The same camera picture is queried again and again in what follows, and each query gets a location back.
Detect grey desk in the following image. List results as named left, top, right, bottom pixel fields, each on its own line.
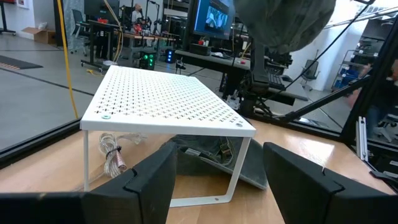
left=174, top=49, right=251, bottom=74

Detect black standing desk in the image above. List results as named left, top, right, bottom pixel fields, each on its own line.
left=80, top=19, right=121, bottom=69

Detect black computer monitor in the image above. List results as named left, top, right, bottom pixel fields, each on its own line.
left=192, top=0, right=236, bottom=40

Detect metal rack blue bins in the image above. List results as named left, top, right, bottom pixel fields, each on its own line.
left=332, top=49, right=361, bottom=91

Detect black box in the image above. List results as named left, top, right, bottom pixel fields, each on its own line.
left=189, top=43, right=212, bottom=56

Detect silver aluminium bracket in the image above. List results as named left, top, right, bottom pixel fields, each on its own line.
left=356, top=116, right=369, bottom=162

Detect black keyboard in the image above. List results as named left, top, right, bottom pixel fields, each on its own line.
left=269, top=73, right=285, bottom=91

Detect dark grey baseball cap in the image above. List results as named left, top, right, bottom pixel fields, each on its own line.
left=233, top=0, right=337, bottom=55

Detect yellow cable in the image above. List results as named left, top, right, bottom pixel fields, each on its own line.
left=103, top=0, right=124, bottom=64
left=57, top=0, right=80, bottom=119

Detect grey office chair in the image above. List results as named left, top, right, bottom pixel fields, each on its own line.
left=70, top=8, right=91, bottom=57

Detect black office chair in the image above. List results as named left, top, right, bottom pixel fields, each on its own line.
left=300, top=58, right=321, bottom=91

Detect black floor mat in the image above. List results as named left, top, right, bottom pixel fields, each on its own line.
left=0, top=55, right=44, bottom=70

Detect white patterned cloth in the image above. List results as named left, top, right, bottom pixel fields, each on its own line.
left=80, top=64, right=257, bottom=208

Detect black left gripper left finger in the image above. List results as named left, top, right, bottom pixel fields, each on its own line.
left=0, top=141, right=178, bottom=224

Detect grey-green baseball cap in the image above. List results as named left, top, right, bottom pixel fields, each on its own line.
left=161, top=134, right=268, bottom=190

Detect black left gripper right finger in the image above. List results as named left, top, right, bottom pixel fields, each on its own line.
left=262, top=141, right=398, bottom=224

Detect cardboard box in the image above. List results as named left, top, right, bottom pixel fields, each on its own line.
left=21, top=26, right=57, bottom=45

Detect clear coiled cable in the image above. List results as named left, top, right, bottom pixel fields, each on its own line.
left=98, top=132, right=149, bottom=179

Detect person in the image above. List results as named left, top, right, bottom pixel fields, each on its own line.
left=348, top=58, right=398, bottom=138
left=130, top=2, right=144, bottom=23

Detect computer tower green lights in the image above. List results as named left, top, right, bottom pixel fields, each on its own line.
left=138, top=49, right=157, bottom=71

